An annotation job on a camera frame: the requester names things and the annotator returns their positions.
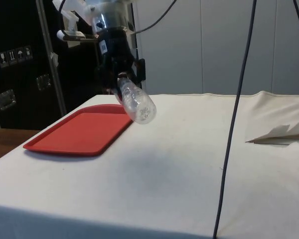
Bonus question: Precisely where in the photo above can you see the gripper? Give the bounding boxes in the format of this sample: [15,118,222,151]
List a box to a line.
[94,25,147,97]

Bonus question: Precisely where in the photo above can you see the black cabinet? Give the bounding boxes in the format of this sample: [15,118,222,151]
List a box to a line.
[0,0,140,130]

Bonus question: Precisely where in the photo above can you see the red tray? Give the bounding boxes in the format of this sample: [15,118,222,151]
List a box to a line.
[23,104,134,158]

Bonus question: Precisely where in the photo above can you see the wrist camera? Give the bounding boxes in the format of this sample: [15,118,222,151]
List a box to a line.
[56,9,88,43]

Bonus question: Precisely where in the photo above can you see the pale lockers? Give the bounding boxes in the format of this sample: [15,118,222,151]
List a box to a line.
[129,0,299,96]

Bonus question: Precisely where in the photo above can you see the clear plastic bottle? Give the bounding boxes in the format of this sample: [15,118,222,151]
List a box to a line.
[116,76,157,124]

